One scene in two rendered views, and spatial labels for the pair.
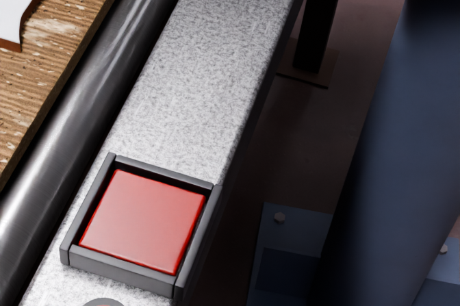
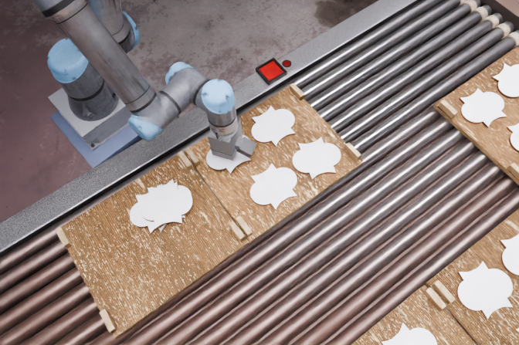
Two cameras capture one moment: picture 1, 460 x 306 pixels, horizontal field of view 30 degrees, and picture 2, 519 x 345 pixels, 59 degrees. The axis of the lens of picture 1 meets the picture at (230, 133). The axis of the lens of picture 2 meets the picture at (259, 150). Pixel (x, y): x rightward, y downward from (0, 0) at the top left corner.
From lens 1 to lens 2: 143 cm
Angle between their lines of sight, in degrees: 62
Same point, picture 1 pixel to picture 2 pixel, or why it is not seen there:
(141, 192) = (268, 74)
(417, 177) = not seen: hidden behind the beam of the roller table
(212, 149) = (249, 79)
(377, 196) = not seen: hidden behind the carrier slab
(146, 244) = (273, 66)
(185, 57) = (238, 99)
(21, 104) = (277, 96)
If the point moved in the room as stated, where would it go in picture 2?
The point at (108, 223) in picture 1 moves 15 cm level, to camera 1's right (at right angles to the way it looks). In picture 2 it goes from (276, 72) to (245, 49)
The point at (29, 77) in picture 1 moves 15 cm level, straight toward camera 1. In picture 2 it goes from (273, 101) to (290, 66)
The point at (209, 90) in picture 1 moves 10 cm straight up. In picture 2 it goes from (240, 90) to (238, 71)
